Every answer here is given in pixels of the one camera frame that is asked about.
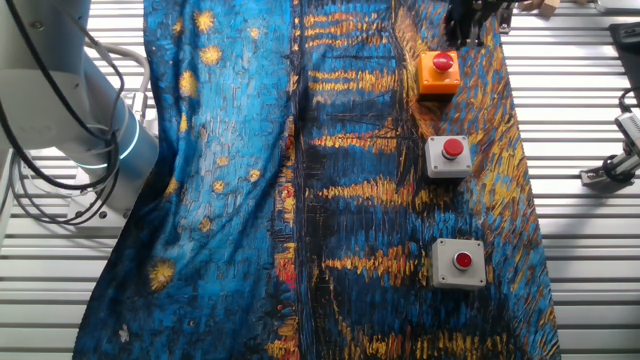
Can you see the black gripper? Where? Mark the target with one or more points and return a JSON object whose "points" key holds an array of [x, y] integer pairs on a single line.
{"points": [[470, 9]]}

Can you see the orange box red mushroom button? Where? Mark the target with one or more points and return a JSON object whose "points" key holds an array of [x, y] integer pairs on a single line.
{"points": [[430, 82]]}

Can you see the white box large red button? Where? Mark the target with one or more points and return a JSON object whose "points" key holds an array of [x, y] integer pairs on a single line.
{"points": [[435, 167]]}

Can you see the grey box small red button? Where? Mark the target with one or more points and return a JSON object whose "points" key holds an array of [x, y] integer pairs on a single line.
{"points": [[442, 275]]}

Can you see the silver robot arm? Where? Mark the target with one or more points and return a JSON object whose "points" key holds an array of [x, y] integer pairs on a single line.
{"points": [[50, 100]]}

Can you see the tan wooden block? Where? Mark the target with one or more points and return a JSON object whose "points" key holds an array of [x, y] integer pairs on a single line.
{"points": [[547, 7]]}

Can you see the black box device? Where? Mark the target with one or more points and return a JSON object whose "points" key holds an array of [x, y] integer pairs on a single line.
{"points": [[627, 55]]}

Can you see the blue yellow painting print cloth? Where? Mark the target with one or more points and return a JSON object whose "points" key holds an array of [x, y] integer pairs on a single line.
{"points": [[225, 200]]}

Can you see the small silver camera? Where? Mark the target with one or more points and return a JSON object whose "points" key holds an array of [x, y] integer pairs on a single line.
{"points": [[631, 131]]}

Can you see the aluminium camera bracket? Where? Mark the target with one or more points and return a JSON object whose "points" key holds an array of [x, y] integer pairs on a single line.
{"points": [[595, 176]]}

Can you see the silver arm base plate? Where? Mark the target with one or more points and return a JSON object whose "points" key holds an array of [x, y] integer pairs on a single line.
{"points": [[100, 216]]}

